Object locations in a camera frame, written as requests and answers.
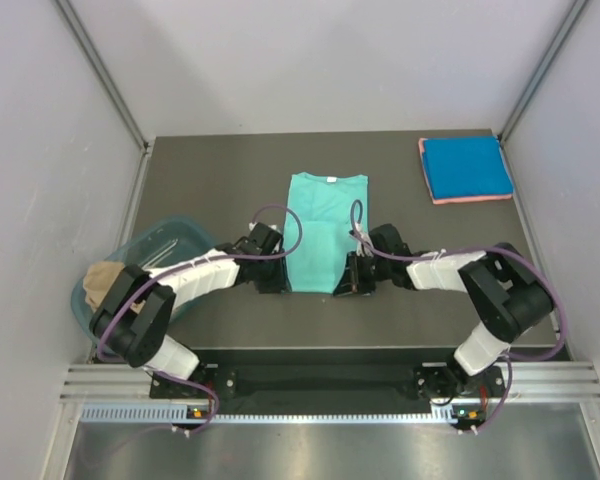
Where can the translucent teal plastic basket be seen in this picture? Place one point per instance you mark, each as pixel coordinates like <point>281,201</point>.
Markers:
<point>169,241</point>

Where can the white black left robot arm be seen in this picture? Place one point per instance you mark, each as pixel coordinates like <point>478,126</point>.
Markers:
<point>133,318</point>

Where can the right aluminium corner post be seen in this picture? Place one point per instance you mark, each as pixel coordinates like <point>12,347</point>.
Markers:
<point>548,58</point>

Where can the crumpled beige t shirt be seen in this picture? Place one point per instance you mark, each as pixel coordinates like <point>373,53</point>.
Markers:
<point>98,281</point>

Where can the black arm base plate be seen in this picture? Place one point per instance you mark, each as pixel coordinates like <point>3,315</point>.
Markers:
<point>340,380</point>

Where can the teal green t shirt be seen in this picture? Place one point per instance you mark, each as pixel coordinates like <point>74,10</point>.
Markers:
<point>316,230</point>

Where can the grey slotted cable duct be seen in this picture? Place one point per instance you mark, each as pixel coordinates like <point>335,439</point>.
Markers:
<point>181,414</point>

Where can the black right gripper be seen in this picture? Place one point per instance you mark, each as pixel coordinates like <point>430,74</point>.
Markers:
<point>352,281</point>

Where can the aluminium corner post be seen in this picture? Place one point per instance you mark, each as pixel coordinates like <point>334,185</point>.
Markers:
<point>76,26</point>
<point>548,58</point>

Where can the left aluminium corner post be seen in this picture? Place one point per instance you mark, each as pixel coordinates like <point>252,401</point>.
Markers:
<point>76,26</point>

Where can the aluminium frame rail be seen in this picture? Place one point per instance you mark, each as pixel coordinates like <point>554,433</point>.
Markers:
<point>548,382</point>

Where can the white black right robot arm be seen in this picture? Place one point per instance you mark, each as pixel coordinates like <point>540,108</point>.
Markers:
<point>507,295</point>

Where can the folded pink t shirt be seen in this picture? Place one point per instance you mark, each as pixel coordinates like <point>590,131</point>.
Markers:
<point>427,185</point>

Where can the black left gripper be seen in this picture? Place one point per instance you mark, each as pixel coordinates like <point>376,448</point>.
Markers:
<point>278,282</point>

